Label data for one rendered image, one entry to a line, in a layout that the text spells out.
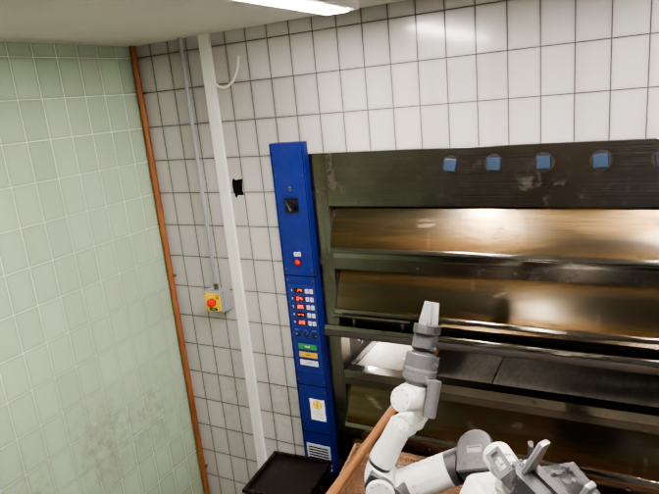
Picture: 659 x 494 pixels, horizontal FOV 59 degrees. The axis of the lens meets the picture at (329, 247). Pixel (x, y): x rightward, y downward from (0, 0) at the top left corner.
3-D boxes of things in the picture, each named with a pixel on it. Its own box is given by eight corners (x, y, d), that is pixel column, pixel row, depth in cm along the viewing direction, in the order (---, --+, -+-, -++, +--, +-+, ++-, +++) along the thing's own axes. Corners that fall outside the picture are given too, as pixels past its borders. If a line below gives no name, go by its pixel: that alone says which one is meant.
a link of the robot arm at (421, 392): (418, 365, 161) (410, 406, 161) (392, 364, 154) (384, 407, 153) (451, 375, 153) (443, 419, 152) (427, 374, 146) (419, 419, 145)
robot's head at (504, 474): (521, 464, 131) (502, 441, 129) (538, 487, 123) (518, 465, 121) (499, 480, 131) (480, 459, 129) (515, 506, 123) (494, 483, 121)
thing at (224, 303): (215, 306, 274) (212, 285, 271) (232, 308, 269) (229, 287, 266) (205, 312, 267) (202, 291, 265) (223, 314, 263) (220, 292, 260)
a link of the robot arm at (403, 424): (425, 381, 160) (403, 421, 163) (404, 381, 154) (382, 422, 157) (441, 396, 155) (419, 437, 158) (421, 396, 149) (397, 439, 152)
